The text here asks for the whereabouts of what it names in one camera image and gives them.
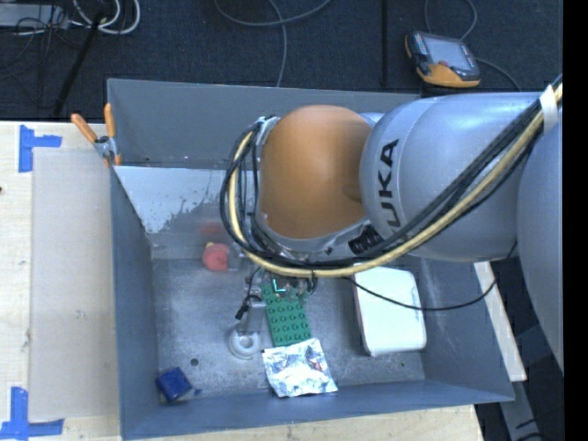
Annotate pale flat board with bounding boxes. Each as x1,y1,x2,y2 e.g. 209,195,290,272
28,147,121,424

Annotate crumpled silver foil packet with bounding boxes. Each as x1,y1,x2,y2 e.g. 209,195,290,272
261,336,340,399

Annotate small blue block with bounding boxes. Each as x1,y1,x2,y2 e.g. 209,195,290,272
154,366,197,404

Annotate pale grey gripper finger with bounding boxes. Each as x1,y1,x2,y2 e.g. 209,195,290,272
242,288,268,337

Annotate white box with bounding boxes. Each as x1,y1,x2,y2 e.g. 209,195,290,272
352,266,428,357

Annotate dark green flat block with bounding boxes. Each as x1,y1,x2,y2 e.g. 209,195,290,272
260,283,314,347

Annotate white ring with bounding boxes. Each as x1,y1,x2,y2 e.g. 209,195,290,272
228,328,264,361

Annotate grey metal bin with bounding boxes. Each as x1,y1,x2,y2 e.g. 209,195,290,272
106,78,516,441

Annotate red toy fruit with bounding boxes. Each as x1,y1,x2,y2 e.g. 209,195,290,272
201,241,232,273

